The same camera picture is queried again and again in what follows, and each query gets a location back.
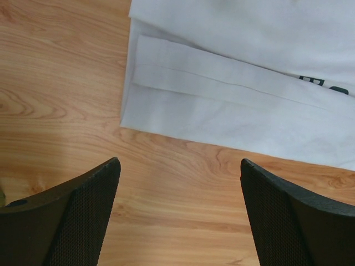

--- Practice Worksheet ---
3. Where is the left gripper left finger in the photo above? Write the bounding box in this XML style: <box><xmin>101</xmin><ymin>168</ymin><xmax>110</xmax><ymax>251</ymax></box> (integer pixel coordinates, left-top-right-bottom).
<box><xmin>1</xmin><ymin>157</ymin><xmax>121</xmax><ymax>265</ymax></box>

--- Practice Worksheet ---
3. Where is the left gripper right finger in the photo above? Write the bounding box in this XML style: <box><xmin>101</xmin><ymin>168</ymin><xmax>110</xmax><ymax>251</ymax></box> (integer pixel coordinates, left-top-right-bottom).
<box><xmin>240</xmin><ymin>158</ymin><xmax>354</xmax><ymax>265</ymax></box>

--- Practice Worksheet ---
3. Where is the white and green t-shirt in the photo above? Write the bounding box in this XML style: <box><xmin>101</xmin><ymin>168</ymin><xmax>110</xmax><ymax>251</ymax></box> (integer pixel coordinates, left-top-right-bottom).
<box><xmin>120</xmin><ymin>1</ymin><xmax>354</xmax><ymax>170</ymax></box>

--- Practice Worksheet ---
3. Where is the green plastic basket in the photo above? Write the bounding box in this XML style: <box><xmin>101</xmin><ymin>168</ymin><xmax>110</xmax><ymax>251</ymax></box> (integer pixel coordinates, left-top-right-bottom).
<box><xmin>0</xmin><ymin>185</ymin><xmax>6</xmax><ymax>207</ymax></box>

